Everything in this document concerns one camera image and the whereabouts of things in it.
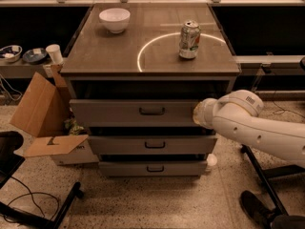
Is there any grey top drawer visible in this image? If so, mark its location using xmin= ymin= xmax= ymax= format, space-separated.
xmin=70 ymin=99 xmax=197 ymax=127

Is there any grey drawer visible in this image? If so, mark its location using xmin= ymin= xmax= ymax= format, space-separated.
xmin=89 ymin=135 xmax=216 ymax=155
xmin=70 ymin=99 xmax=197 ymax=127
xmin=98 ymin=160 xmax=207 ymax=177

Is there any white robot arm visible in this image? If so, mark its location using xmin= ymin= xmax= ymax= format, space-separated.
xmin=193 ymin=90 xmax=305 ymax=168

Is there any grey drawer cabinet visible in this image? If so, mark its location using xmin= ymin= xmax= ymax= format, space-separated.
xmin=61 ymin=3 xmax=240 ymax=162

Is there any grey middle drawer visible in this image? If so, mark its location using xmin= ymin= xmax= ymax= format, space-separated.
xmin=89 ymin=135 xmax=216 ymax=155

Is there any grey bottom drawer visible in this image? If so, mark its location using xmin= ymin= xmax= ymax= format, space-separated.
xmin=98 ymin=160 xmax=207 ymax=177

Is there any crumpled soda can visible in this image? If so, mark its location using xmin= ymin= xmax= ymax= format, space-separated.
xmin=179 ymin=20 xmax=201 ymax=59

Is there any white ceramic bowl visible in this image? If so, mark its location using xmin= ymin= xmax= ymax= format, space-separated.
xmin=99 ymin=8 xmax=131 ymax=33

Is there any brown cardboard box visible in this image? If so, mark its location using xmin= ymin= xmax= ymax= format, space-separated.
xmin=10 ymin=73 xmax=98 ymax=165

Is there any white paper cup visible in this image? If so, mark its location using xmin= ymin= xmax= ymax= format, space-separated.
xmin=46 ymin=44 xmax=63 ymax=65

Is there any blue patterned bowl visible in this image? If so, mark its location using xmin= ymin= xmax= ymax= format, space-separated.
xmin=22 ymin=48 xmax=48 ymax=64

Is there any low grey shelf left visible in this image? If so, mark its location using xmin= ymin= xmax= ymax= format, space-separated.
xmin=0 ymin=59 xmax=54 ymax=79

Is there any black chair left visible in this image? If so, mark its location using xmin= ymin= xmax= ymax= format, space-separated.
xmin=0 ymin=131 xmax=85 ymax=229

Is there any grey bowl with items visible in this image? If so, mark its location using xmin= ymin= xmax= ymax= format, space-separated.
xmin=0 ymin=45 xmax=22 ymax=63

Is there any black shoe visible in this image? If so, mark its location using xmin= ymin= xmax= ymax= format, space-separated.
xmin=240 ymin=191 xmax=275 ymax=229

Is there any black floor cable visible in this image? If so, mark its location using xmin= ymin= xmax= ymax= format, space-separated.
xmin=2 ymin=175 xmax=61 ymax=224

